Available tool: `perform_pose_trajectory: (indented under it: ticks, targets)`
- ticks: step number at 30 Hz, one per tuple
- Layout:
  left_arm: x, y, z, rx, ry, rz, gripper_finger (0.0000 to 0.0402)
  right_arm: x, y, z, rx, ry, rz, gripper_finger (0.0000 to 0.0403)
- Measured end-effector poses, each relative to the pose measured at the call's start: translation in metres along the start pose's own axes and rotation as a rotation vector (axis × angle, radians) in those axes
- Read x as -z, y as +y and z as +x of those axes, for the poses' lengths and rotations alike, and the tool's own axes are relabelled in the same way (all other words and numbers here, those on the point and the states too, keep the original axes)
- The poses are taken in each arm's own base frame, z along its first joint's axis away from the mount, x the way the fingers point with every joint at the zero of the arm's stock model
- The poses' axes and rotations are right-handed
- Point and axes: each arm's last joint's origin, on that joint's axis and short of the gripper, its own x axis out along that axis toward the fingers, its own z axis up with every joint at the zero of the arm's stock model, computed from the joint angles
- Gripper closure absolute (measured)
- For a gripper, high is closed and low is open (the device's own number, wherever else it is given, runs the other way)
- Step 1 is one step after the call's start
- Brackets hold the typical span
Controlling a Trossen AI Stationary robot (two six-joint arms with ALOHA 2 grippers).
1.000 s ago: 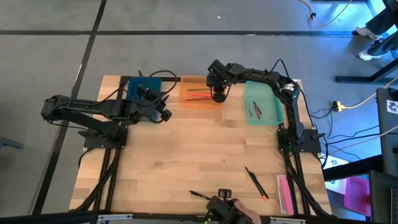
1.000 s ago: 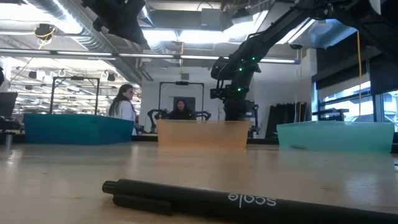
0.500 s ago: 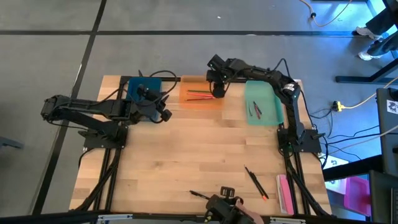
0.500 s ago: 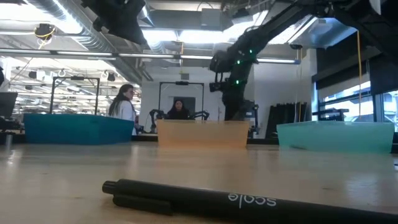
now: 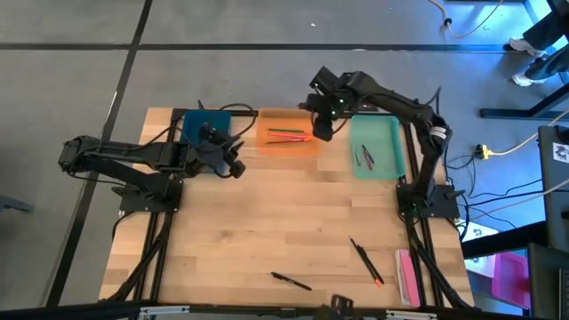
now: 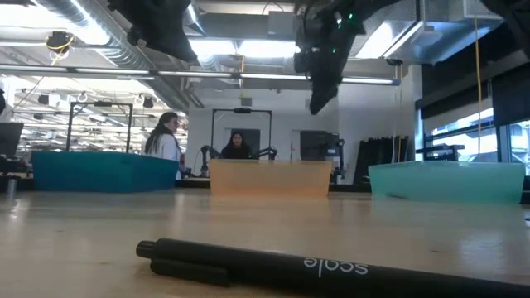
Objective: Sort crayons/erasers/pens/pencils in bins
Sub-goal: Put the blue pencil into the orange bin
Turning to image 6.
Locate dark computer monitor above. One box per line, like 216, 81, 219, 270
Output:
0, 122, 25, 158

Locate black rig frame with camera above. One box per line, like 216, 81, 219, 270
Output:
210, 107, 273, 161

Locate blue plastic bin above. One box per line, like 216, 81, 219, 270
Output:
31, 150, 180, 194

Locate black shelf rack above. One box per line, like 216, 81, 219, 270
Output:
415, 132, 465, 162

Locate long tube light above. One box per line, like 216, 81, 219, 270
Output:
0, 64, 402, 87

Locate teal plastic bin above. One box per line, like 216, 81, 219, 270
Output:
367, 160, 527, 204

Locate dome sensor with yellow cable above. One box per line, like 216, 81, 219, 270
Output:
44, 29, 76, 61

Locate person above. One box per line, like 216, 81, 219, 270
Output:
143, 111, 183, 181
220, 131, 253, 161

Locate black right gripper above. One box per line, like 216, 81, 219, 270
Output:
308, 24, 359, 116

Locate black pen with scale print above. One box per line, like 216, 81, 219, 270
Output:
136, 238, 530, 298

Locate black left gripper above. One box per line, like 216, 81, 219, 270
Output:
109, 0, 199, 63

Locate orange translucent plastic bin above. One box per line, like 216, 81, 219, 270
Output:
207, 159, 332, 198

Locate black equipment cabinet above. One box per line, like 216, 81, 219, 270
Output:
298, 130, 347, 185

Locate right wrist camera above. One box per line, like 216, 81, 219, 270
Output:
292, 48, 312, 75

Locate black aluminium table frame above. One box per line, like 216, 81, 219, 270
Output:
176, 178, 372, 194

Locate black curtain panels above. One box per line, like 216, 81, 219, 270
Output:
354, 135, 412, 185

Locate yellow hanging cable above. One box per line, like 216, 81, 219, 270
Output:
473, 14, 484, 162

